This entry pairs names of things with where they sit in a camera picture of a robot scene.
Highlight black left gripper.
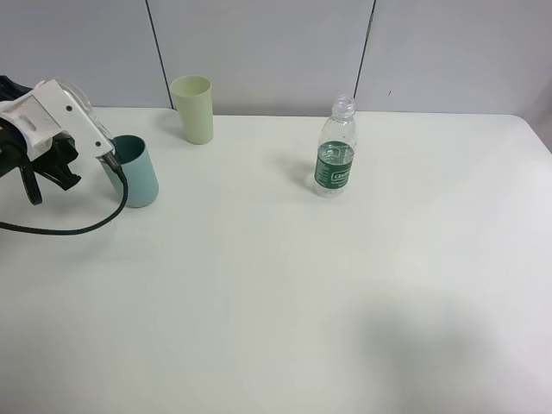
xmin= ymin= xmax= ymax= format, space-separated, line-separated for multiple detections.
xmin=1 ymin=124 xmax=81 ymax=191

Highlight clear green-label water bottle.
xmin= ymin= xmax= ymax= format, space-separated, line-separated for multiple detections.
xmin=313 ymin=95 xmax=357 ymax=198

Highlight blue sleeved paper cup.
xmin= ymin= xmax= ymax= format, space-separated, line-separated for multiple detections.
xmin=54 ymin=78 xmax=113 ymax=140

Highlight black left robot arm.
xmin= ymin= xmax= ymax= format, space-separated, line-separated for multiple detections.
xmin=1 ymin=75 xmax=81 ymax=191

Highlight teal plastic cup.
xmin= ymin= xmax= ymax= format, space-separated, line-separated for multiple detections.
xmin=100 ymin=135 xmax=159 ymax=214

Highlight light green plastic cup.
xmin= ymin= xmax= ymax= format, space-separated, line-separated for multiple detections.
xmin=169 ymin=75 xmax=214 ymax=145

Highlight black braided left cable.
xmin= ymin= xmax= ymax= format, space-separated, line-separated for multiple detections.
xmin=0 ymin=153 xmax=130 ymax=236

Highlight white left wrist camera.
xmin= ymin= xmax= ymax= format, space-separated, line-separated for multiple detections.
xmin=1 ymin=78 xmax=113 ymax=159

